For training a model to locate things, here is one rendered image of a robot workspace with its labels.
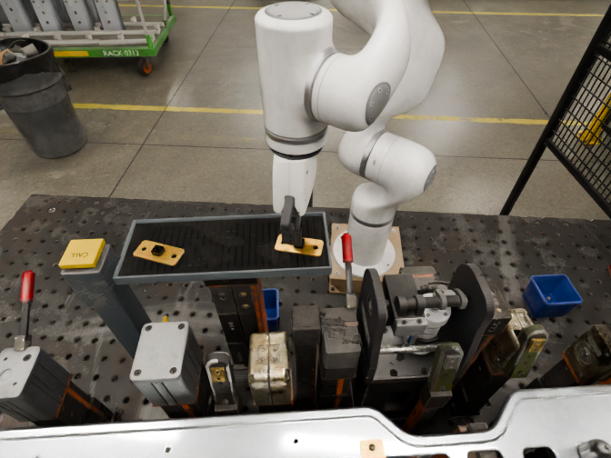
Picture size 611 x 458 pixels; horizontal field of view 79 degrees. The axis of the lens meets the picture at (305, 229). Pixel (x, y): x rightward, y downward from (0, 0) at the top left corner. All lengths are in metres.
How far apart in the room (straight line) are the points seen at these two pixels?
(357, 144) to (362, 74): 0.47
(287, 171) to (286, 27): 0.17
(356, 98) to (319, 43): 0.07
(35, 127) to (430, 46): 2.85
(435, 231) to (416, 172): 0.59
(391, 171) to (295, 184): 0.38
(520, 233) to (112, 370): 1.36
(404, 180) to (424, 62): 0.23
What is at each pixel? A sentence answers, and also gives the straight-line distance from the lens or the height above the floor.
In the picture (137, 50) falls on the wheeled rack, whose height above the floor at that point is 0.26.
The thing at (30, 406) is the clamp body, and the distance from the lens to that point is 0.83.
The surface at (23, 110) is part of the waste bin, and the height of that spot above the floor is 0.41.
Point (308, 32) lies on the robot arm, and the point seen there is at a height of 1.54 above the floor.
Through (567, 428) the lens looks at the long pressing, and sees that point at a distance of 0.82.
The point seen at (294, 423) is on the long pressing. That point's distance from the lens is 0.70.
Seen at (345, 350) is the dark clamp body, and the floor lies 1.08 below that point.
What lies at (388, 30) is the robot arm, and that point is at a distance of 0.44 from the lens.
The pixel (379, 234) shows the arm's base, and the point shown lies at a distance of 1.02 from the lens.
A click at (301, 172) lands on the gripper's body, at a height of 1.36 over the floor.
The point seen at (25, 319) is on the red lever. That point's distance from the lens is 0.84.
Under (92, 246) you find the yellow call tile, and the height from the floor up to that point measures 1.16.
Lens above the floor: 1.67
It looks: 47 degrees down
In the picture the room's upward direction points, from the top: straight up
